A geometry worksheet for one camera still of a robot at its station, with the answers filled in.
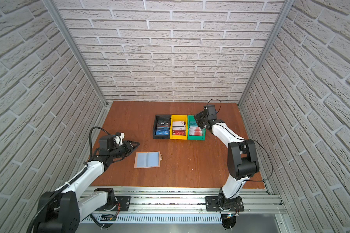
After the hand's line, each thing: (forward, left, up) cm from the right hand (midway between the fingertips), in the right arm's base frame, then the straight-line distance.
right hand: (196, 115), depth 93 cm
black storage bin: (+9, +25, -11) cm, 29 cm away
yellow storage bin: (+6, +15, -9) cm, 18 cm away
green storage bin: (+5, +2, -11) cm, 12 cm away
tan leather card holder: (-23, +34, -13) cm, 43 cm away
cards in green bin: (-3, 0, -12) cm, 13 cm away
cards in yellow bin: (0, +12, -13) cm, 18 cm away
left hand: (-17, +35, -2) cm, 39 cm away
